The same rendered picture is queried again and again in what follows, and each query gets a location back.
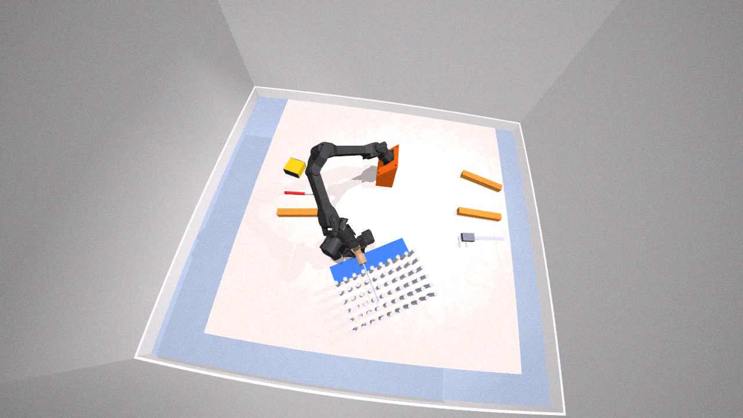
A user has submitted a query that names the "orange flat bar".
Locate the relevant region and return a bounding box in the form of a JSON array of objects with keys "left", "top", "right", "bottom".
[
  {"left": 457, "top": 207, "right": 502, "bottom": 221},
  {"left": 460, "top": 170, "right": 502, "bottom": 193},
  {"left": 276, "top": 208, "right": 317, "bottom": 217}
]

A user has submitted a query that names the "blue flat strip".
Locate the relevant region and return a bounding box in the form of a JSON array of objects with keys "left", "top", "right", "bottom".
[{"left": 330, "top": 238, "right": 409, "bottom": 283}]

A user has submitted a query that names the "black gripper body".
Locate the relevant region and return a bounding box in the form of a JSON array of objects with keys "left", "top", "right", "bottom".
[{"left": 332, "top": 229, "right": 375, "bottom": 260}]

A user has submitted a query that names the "yellow box with black end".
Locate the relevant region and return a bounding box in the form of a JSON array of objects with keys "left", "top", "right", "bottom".
[{"left": 283, "top": 157, "right": 306, "bottom": 179}]

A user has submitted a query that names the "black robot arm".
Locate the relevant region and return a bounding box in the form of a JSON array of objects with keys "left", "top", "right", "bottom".
[{"left": 305, "top": 141, "right": 395, "bottom": 258}]

